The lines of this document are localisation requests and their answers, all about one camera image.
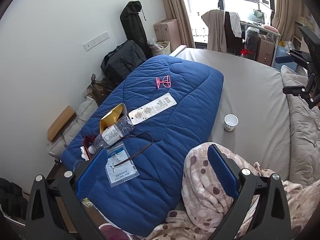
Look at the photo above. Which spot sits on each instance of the white paper cup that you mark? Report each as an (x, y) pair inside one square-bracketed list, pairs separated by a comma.
[(230, 126)]

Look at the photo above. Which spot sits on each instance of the black duffel bag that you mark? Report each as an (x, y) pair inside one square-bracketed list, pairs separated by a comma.
[(122, 57)]

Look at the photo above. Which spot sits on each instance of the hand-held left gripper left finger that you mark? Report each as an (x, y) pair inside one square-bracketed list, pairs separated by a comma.
[(91, 173)]

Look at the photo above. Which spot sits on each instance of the white basket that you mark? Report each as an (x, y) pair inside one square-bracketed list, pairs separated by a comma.
[(165, 48)]

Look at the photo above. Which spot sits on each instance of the white garment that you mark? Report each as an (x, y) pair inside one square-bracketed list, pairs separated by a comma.
[(236, 23)]

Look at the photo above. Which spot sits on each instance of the tall black bag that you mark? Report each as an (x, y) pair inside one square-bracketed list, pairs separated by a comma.
[(132, 22)]

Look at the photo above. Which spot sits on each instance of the flat cardboard box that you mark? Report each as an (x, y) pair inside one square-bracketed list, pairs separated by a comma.
[(61, 123)]

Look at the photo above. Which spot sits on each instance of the white desk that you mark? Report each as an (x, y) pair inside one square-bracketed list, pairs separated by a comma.
[(272, 32)]

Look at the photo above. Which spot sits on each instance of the beige curtain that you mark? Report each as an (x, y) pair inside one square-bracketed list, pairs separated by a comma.
[(175, 5), (285, 5)]

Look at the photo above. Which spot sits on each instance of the crumpled white tissue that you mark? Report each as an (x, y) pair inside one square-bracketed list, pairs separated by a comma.
[(83, 152)]

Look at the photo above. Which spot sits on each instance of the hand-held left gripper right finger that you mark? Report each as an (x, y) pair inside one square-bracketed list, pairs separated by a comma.
[(222, 170)]

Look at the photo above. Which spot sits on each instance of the plastic water bottle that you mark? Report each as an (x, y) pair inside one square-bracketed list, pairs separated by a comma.
[(112, 132)]

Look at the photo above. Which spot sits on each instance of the beige garment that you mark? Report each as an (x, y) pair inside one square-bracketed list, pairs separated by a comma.
[(215, 30)]

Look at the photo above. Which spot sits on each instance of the pink polka dot blanket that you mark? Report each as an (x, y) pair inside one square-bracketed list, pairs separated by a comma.
[(200, 180)]

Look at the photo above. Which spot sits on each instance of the brown suitcase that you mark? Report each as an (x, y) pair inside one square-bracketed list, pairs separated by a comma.
[(266, 50)]

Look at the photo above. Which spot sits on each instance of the white wall switch panel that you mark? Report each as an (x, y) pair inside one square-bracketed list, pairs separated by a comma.
[(96, 41)]

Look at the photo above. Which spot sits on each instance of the black garment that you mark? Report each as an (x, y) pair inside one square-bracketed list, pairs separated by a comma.
[(230, 40)]

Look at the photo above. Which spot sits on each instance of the blue quilt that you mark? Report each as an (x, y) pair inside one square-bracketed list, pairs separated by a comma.
[(175, 120)]

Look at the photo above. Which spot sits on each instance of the brown plastic bag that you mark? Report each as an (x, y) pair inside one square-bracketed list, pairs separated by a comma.
[(100, 92)]

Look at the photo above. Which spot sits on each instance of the wooden shelf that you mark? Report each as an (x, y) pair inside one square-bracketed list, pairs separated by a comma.
[(306, 20)]

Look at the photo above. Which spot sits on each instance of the light green bag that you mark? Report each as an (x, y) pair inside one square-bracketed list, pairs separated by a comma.
[(257, 15)]

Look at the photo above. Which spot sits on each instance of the clear zip bag with paper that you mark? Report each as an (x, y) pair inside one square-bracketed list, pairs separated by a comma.
[(120, 170)]

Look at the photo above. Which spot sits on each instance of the black puffer jacket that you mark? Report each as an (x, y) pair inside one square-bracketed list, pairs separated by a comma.
[(12, 197)]

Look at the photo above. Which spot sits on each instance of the long white tag card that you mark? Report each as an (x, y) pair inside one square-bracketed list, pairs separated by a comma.
[(155, 106)]

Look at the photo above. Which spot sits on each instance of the trash bin with pink bag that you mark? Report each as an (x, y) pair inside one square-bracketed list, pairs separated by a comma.
[(112, 231)]

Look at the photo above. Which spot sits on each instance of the grey storage bag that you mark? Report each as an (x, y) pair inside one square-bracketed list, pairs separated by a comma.
[(75, 127)]

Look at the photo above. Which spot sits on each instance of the beige grey blanket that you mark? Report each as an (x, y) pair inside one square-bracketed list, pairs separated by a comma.
[(305, 135)]

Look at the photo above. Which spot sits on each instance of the gold paper box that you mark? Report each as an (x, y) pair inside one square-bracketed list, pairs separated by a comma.
[(110, 120)]

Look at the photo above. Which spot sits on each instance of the red ribbon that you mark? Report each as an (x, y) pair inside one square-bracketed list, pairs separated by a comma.
[(244, 52)]

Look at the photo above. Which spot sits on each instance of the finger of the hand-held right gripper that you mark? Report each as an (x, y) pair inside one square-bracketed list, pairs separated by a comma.
[(283, 60), (292, 90)]

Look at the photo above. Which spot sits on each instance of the window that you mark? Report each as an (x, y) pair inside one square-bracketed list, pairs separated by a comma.
[(237, 0)]

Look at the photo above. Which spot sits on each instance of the black wrapped suitcase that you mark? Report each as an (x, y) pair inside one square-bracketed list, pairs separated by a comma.
[(251, 45)]

